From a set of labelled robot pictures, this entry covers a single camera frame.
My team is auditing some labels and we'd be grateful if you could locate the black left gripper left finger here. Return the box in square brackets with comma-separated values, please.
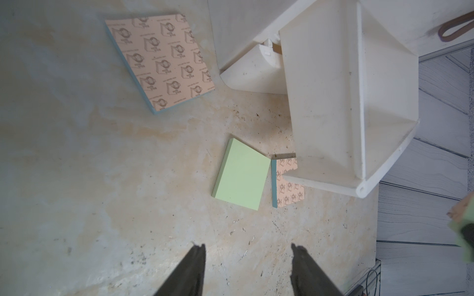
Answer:
[154, 244, 206, 296]

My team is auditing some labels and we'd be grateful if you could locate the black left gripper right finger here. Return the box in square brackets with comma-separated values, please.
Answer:
[290, 243, 343, 296]

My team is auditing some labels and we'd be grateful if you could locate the white drawer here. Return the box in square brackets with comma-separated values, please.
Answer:
[280, 1, 420, 198]

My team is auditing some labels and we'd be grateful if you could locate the white drawer cabinet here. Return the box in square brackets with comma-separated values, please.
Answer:
[208, 1, 474, 94]

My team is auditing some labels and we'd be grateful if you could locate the patterned sticky pad middle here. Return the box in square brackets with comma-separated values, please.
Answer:
[271, 158, 305, 208]

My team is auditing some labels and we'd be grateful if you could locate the patterned sticky pad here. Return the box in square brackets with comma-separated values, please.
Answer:
[271, 158, 305, 208]
[105, 14, 215, 114]

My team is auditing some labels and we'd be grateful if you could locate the patterned sticky pad far left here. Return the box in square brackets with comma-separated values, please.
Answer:
[105, 14, 215, 114]

